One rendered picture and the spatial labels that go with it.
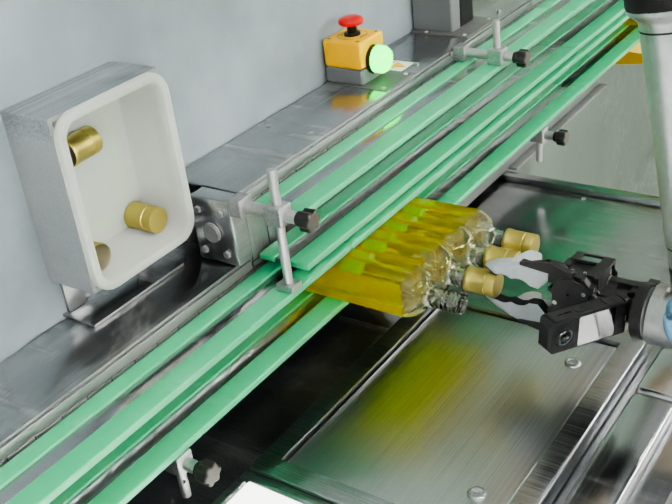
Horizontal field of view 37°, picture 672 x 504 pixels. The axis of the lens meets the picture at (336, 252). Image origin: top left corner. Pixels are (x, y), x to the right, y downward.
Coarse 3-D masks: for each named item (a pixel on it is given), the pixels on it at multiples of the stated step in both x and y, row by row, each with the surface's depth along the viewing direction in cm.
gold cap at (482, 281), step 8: (472, 272) 130; (480, 272) 129; (488, 272) 129; (464, 280) 130; (472, 280) 130; (480, 280) 129; (488, 280) 128; (496, 280) 128; (464, 288) 131; (472, 288) 130; (480, 288) 129; (488, 288) 128; (496, 288) 129; (496, 296) 130
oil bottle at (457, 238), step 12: (396, 216) 143; (408, 216) 143; (384, 228) 141; (396, 228) 140; (408, 228) 139; (420, 228) 139; (432, 228) 139; (444, 228) 138; (456, 228) 138; (432, 240) 136; (444, 240) 136; (456, 240) 135; (468, 240) 136; (456, 252) 135; (468, 264) 137
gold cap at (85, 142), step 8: (80, 128) 115; (88, 128) 115; (72, 136) 113; (80, 136) 114; (88, 136) 114; (96, 136) 115; (72, 144) 112; (80, 144) 113; (88, 144) 114; (96, 144) 115; (72, 152) 116; (80, 152) 113; (88, 152) 114; (96, 152) 116; (72, 160) 115; (80, 160) 113
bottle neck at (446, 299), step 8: (432, 288) 128; (440, 288) 128; (448, 288) 128; (432, 296) 127; (440, 296) 127; (448, 296) 126; (456, 296) 126; (464, 296) 126; (432, 304) 128; (440, 304) 127; (448, 304) 126; (456, 304) 125; (464, 304) 127; (456, 312) 126
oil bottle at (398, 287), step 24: (336, 264) 133; (360, 264) 132; (384, 264) 132; (408, 264) 131; (312, 288) 137; (336, 288) 134; (360, 288) 132; (384, 288) 129; (408, 288) 127; (408, 312) 129
